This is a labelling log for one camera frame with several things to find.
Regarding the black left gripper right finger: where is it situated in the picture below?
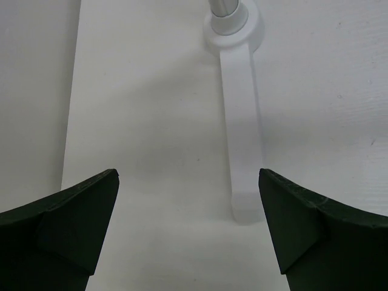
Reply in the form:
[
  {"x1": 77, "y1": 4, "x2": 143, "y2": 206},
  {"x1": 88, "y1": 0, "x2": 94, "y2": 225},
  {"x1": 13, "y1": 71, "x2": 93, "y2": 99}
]
[{"x1": 258, "y1": 169, "x2": 387, "y2": 290}]

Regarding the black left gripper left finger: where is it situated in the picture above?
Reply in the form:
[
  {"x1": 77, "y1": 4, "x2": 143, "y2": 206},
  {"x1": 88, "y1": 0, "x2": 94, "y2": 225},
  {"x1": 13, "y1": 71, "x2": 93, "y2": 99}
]
[{"x1": 1, "y1": 169, "x2": 119, "y2": 290}]

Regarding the silver white clothes rack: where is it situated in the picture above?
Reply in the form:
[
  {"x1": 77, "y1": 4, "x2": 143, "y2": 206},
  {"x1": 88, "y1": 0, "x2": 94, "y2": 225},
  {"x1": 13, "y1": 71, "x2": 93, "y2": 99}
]
[{"x1": 203, "y1": 1, "x2": 264, "y2": 224}]

